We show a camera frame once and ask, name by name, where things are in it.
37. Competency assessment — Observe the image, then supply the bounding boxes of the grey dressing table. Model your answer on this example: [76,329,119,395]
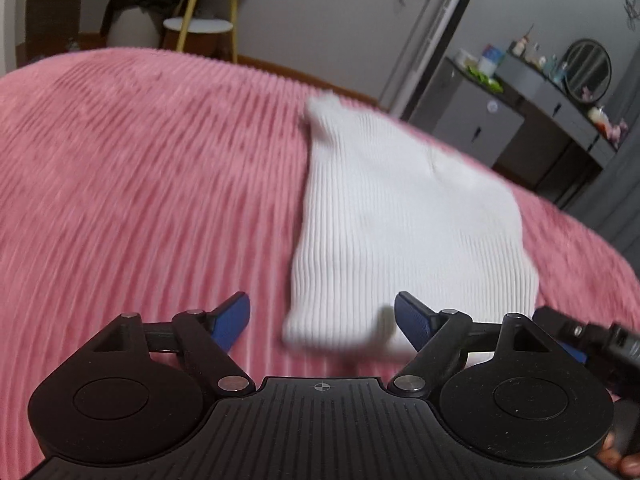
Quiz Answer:
[495,50,618,192]

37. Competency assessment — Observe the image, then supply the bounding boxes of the white tower fan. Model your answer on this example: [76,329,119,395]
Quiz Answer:
[377,0,478,120]

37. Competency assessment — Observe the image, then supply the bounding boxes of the white round yellow-legged side table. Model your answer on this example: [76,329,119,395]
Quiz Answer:
[162,0,242,63]

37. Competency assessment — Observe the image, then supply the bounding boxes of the brown basket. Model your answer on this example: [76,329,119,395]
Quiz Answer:
[161,30,221,58]

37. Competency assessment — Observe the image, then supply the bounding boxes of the red-capped cosmetic bottle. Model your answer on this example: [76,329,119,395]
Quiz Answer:
[510,22,535,58]

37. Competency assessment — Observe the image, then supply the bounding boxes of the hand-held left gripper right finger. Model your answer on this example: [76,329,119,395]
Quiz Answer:
[387,291,557,399]

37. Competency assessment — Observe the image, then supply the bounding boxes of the white ribbed knit sweater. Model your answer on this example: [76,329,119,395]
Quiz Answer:
[281,91,542,365]

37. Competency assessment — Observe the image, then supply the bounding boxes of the pink flower ornament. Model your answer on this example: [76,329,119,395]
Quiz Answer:
[602,119,632,150]

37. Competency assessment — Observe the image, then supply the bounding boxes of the person's right hand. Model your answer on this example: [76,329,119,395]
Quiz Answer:
[597,435,640,478]

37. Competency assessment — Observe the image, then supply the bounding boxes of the green packets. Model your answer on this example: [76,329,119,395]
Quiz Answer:
[467,69,506,95]

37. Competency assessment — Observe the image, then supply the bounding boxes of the grey storage cabinet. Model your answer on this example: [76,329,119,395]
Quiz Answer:
[410,56,526,171]

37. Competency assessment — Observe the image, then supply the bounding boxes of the dark wooden door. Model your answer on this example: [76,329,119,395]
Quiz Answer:
[22,0,83,63]

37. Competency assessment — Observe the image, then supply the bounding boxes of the round black-framed vanity mirror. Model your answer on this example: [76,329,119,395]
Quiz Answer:
[564,38,613,105]

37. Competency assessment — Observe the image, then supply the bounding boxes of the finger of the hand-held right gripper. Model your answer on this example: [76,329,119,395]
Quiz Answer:
[531,306,593,365]

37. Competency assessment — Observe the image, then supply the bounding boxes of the pink ribbed fleece blanket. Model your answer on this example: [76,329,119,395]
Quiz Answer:
[0,47,640,480]

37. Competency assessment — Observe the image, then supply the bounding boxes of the beige round pouf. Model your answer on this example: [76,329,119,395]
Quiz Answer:
[106,6,166,51]

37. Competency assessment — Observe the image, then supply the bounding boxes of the blue and white container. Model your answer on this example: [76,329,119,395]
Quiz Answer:
[477,45,506,80]

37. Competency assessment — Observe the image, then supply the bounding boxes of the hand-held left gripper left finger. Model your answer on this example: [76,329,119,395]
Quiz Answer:
[86,291,257,397]

